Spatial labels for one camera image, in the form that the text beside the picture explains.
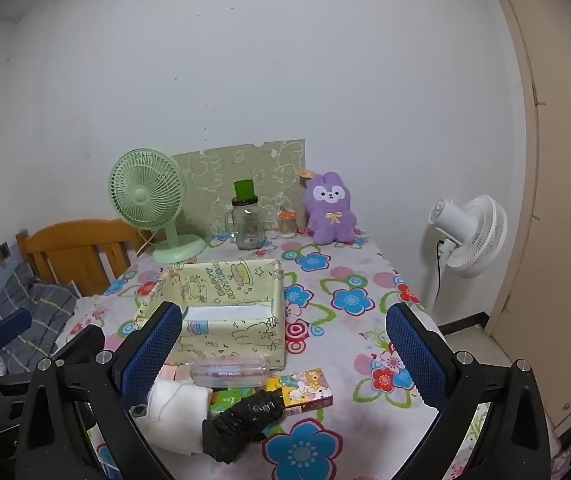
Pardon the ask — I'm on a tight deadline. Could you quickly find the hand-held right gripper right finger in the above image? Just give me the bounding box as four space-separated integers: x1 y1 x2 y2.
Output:
385 302 551 480

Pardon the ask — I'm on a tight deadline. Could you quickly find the cartoon printed small box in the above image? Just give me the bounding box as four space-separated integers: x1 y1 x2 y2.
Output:
265 367 333 416

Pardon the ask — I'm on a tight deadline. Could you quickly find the pink packet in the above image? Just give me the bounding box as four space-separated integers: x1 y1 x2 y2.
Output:
158 364 193 385

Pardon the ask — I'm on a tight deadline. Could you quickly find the glass jar mug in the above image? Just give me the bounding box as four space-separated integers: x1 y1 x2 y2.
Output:
224 197 267 251

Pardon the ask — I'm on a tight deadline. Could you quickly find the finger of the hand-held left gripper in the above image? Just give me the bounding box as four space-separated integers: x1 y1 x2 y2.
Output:
0 308 33 353
58 325 106 363

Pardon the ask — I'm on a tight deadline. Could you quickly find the black plastic bag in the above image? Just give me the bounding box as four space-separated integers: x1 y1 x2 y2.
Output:
202 389 286 464

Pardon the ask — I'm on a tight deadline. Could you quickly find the clear plastic case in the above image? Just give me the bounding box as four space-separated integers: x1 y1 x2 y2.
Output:
190 356 271 390

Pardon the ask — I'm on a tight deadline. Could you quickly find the green printed board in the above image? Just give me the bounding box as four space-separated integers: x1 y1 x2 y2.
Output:
172 140 307 236

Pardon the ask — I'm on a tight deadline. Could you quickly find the white cloth bundle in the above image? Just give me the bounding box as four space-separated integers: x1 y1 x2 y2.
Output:
146 379 211 456

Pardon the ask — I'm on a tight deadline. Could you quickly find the green desk fan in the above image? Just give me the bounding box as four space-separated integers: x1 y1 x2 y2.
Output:
109 148 207 264

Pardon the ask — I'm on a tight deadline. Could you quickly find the cotton swab jar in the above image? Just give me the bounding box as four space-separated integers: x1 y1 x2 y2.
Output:
278 209 297 238

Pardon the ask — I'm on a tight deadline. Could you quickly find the green tissue packet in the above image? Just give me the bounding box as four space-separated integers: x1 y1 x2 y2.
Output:
208 389 243 416

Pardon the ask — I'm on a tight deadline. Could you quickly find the yellow printed storage box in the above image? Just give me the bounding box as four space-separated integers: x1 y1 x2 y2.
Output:
132 258 287 367

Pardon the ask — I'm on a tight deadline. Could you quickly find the beige wooden door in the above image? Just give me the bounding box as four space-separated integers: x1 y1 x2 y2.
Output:
480 0 571 431

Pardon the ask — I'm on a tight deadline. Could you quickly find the white standing fan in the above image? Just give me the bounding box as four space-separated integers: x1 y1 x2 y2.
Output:
428 195 509 313

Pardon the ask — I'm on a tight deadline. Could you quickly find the purple plush bunny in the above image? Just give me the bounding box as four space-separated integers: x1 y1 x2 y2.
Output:
297 169 359 246

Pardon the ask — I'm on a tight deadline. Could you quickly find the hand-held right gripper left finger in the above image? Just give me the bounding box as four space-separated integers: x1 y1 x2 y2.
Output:
15 301 183 480

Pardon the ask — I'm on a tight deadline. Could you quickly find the grey plaid pillow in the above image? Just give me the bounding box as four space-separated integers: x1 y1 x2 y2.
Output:
0 262 78 373

